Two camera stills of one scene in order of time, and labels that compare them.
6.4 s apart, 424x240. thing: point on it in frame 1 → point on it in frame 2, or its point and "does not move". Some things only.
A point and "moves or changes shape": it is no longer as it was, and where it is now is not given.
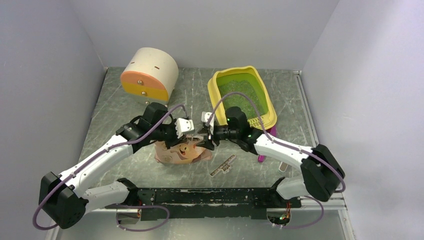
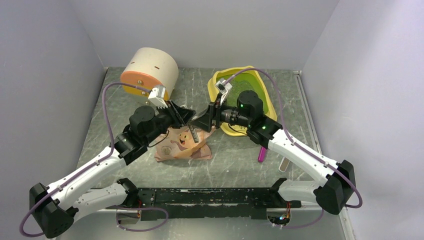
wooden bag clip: (225, 166) moves or changes shape
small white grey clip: (283, 167) does not move
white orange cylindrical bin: (150, 76) does not move
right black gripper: (207, 144) → (204, 122)
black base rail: (207, 203) does not move
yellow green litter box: (242, 87) does not move
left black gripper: (174, 140) → (180, 117)
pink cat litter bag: (186, 152) does not move
